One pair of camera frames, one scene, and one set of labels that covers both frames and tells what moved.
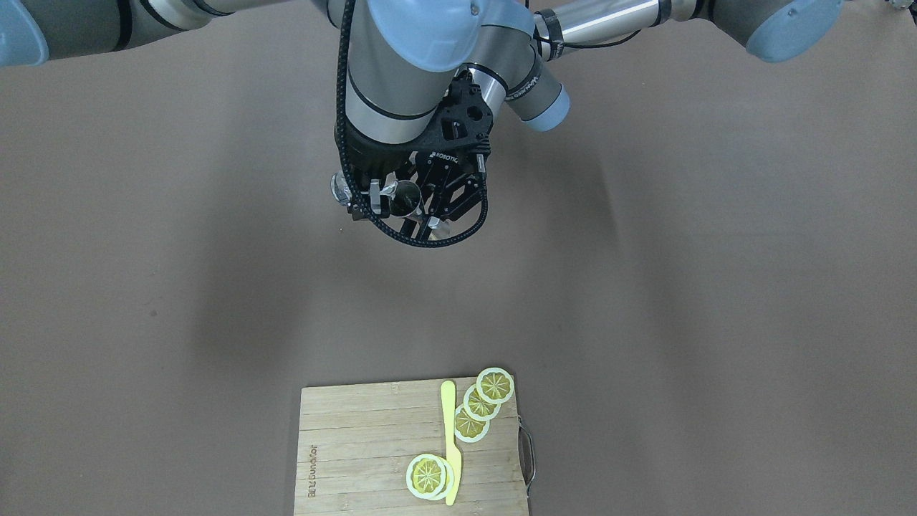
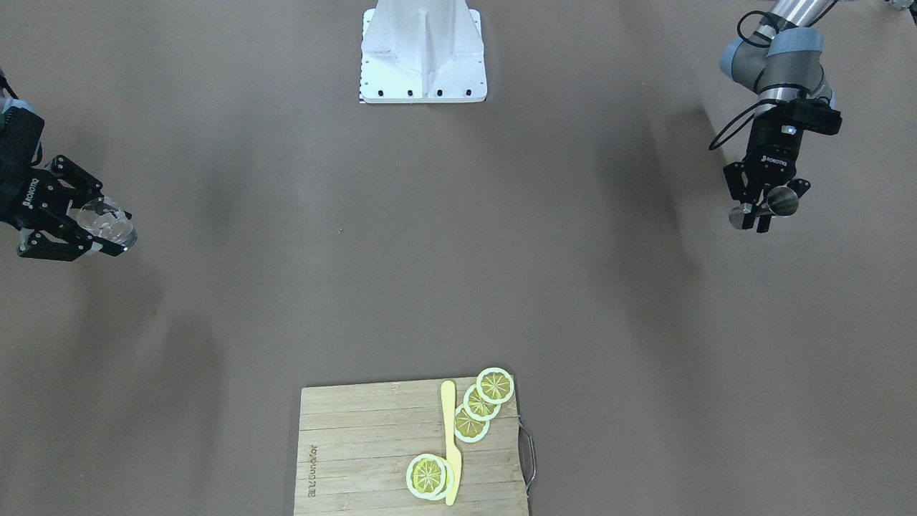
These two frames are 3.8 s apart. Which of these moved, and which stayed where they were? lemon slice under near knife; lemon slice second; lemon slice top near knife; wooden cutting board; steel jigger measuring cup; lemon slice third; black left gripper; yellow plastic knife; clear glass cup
Moved: clear glass cup; steel jigger measuring cup; black left gripper
Stayed: wooden cutting board; lemon slice under near knife; lemon slice second; yellow plastic knife; lemon slice top near knife; lemon slice third
